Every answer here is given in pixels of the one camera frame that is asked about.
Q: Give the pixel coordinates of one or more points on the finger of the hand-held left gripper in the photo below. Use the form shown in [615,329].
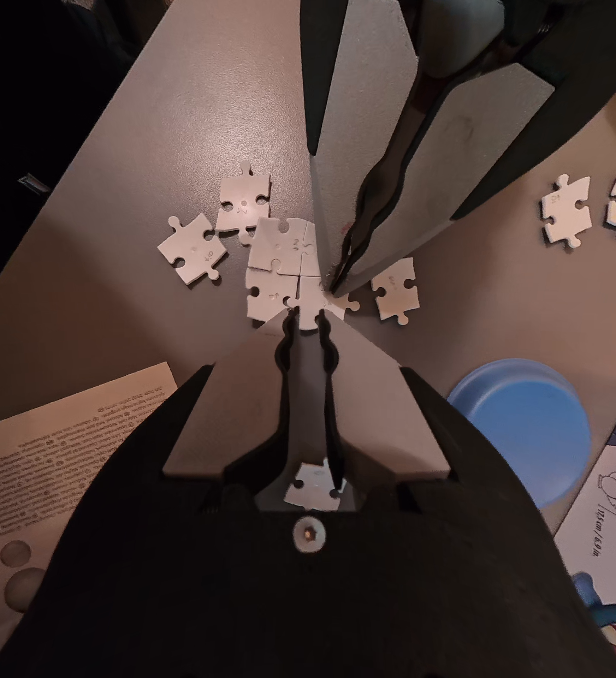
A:
[361,95]
[456,159]

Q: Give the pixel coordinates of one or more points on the white printed instruction leaflet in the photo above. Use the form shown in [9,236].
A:
[48,466]

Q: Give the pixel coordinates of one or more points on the scatter of white puzzle pieces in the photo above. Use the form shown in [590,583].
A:
[194,249]

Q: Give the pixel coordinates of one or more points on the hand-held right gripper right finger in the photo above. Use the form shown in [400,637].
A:
[387,423]

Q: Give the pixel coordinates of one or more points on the blue round plastic stand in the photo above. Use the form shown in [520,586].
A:
[525,423]

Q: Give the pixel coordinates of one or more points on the joined white puzzle piece cluster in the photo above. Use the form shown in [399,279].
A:
[279,249]

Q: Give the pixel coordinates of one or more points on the colourful cartoon puzzle box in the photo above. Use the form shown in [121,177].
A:
[615,503]

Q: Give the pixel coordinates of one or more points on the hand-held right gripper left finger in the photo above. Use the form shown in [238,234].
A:
[223,423]

